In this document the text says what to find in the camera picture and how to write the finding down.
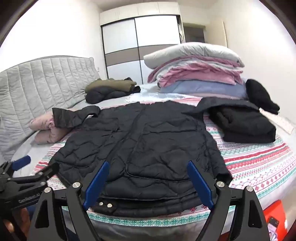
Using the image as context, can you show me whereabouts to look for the light grey folded duvet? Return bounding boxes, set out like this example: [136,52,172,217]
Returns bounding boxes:
[143,42,245,69]

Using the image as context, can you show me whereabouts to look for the folded black clothes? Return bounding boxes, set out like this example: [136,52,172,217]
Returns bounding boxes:
[185,97,277,143]

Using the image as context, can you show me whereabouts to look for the white sliding-door wardrobe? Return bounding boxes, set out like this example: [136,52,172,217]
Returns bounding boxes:
[99,2,185,85]

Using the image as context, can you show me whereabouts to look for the grey quilted headboard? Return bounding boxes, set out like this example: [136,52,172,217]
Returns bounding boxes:
[0,56,101,163]

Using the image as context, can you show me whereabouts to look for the plain pink pillow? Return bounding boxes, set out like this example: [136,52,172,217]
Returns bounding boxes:
[35,127,70,143]

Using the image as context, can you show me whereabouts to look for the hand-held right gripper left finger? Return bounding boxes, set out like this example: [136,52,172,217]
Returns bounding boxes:
[27,161,110,241]

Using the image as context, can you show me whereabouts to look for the red green patterned bedspread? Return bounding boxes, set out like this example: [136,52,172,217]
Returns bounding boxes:
[30,96,296,229]

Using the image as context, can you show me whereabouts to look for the olive green jacket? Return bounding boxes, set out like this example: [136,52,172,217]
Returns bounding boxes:
[85,78,137,94]

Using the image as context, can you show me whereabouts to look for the stack of folded bedding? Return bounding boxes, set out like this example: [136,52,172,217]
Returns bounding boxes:
[148,55,244,88]

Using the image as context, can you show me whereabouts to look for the person's left hand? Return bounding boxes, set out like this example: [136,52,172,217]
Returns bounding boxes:
[2,206,28,235]

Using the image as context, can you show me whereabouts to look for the black puffer jacket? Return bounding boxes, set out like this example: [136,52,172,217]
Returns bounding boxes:
[85,85,141,104]

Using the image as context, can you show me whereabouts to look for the black quilted jacket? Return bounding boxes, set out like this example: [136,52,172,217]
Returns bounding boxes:
[52,100,233,218]

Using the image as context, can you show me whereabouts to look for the white door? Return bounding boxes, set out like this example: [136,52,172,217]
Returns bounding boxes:
[208,19,228,48]

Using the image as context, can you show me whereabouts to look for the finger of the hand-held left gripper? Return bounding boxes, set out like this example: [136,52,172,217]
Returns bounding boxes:
[0,156,31,174]
[9,162,60,186]

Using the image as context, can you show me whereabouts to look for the red box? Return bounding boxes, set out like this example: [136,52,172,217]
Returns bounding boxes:
[263,200,290,241]

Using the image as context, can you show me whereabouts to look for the small black fleece garment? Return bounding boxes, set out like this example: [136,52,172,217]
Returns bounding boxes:
[245,79,280,114]

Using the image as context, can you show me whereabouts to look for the white printed strip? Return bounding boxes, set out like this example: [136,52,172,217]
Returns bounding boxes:
[259,108,295,135]

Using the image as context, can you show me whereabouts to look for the blue folded blanket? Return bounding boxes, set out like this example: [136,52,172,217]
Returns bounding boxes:
[159,79,249,99]

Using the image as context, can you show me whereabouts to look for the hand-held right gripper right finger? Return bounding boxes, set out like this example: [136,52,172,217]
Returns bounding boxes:
[187,161,271,241]

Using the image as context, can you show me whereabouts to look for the light blue lace-edged sheet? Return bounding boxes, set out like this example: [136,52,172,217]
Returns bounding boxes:
[99,83,208,107]

